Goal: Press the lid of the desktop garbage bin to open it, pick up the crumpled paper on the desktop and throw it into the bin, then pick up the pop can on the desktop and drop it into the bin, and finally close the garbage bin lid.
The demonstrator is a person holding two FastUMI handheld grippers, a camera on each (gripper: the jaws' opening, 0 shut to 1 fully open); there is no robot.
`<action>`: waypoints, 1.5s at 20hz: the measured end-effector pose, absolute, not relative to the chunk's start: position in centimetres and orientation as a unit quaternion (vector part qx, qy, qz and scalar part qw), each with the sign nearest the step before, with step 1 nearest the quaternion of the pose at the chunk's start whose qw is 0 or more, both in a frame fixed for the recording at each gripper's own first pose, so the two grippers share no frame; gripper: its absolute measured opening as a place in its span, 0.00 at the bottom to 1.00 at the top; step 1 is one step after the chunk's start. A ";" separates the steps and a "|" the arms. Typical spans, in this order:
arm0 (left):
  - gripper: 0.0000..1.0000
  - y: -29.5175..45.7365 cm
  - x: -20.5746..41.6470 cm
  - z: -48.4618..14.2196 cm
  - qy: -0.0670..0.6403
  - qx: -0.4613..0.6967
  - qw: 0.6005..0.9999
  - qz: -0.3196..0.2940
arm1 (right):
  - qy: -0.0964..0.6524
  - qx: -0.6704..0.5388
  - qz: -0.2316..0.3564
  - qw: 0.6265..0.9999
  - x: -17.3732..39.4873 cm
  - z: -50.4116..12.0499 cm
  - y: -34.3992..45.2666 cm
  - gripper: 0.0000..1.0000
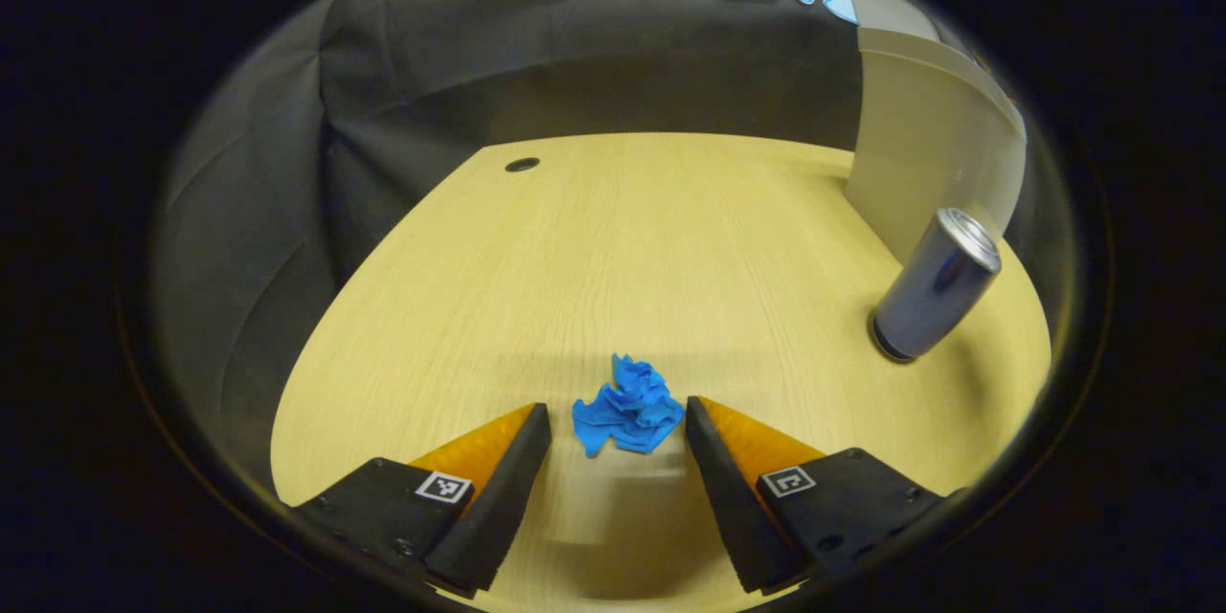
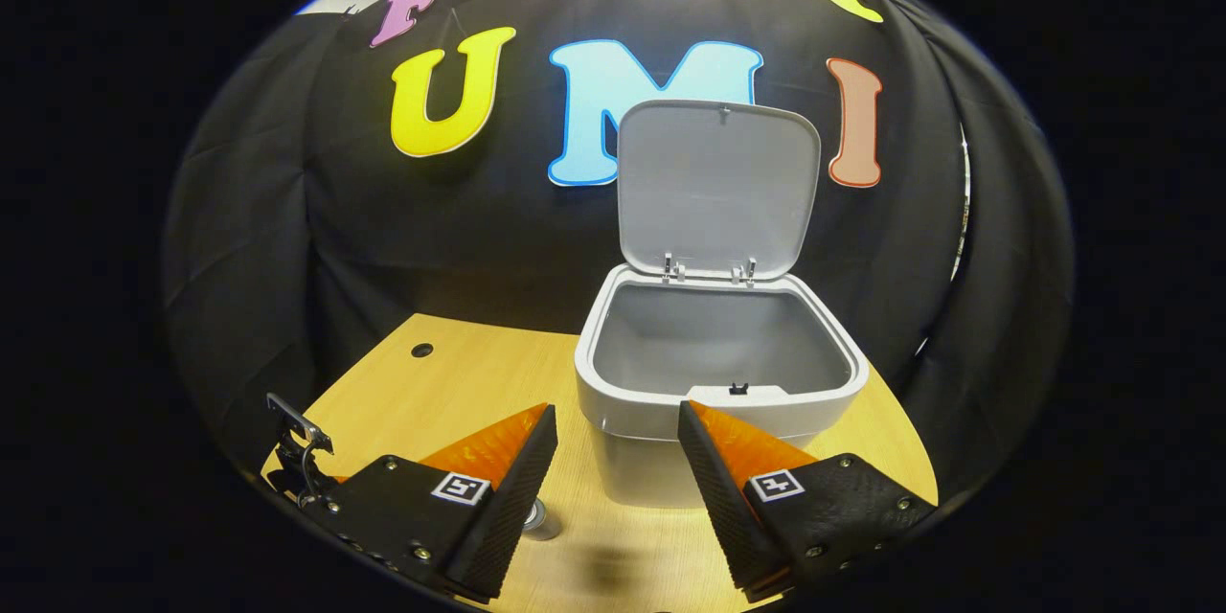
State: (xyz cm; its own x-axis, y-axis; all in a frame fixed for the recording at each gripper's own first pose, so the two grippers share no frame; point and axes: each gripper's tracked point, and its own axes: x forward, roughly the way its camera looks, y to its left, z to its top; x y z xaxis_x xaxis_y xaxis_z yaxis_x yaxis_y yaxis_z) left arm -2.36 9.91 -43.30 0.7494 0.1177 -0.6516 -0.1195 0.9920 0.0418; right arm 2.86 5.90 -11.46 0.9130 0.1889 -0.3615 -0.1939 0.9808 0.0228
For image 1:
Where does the black backdrop cloth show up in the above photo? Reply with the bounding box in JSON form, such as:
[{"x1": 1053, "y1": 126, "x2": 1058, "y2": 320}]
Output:
[{"x1": 151, "y1": 0, "x2": 968, "y2": 509}]

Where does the blue paper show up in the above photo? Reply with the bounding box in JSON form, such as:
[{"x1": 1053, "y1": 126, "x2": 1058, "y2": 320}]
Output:
[{"x1": 572, "y1": 353, "x2": 687, "y2": 459}]

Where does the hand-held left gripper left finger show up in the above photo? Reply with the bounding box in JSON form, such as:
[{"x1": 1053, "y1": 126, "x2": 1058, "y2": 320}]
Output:
[{"x1": 292, "y1": 402, "x2": 554, "y2": 598}]

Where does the blue pop can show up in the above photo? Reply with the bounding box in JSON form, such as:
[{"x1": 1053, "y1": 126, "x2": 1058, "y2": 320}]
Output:
[{"x1": 870, "y1": 207, "x2": 1003, "y2": 365}]

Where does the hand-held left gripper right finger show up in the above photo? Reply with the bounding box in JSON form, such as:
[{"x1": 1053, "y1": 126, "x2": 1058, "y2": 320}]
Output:
[{"x1": 684, "y1": 396, "x2": 949, "y2": 595}]

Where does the white desktop garbage bin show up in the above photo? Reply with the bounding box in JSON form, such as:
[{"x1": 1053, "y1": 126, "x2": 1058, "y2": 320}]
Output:
[{"x1": 841, "y1": 0, "x2": 1031, "y2": 267}]

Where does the wooden desktop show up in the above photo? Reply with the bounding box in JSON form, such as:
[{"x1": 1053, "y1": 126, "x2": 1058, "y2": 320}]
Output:
[{"x1": 270, "y1": 132, "x2": 1053, "y2": 613}]

